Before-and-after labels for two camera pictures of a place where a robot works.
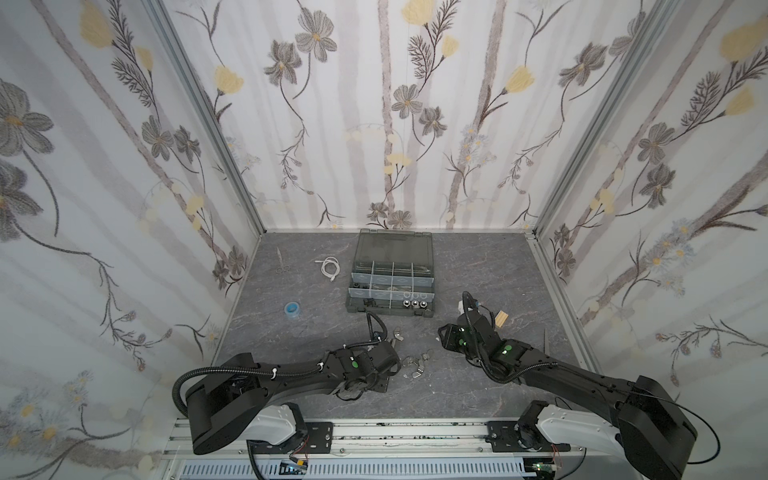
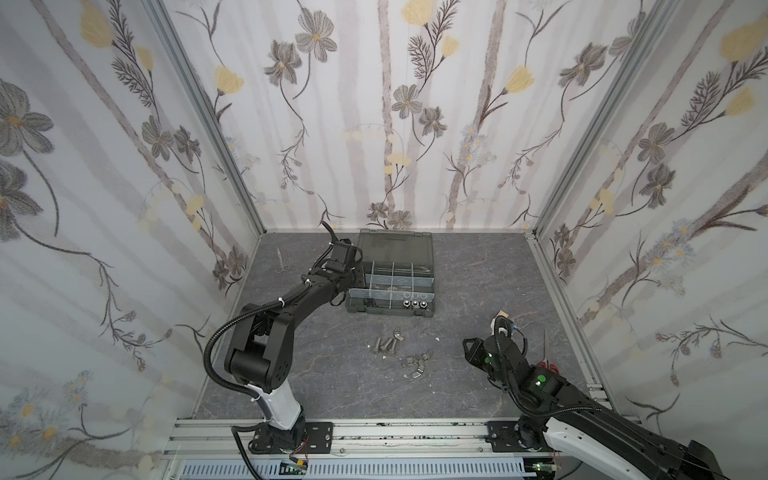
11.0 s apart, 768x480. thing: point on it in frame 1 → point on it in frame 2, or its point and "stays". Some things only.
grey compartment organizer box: [392, 272] stays
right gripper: [466, 321] → [477, 351]
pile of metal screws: [408, 360] stays
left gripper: [387, 358] → [349, 276]
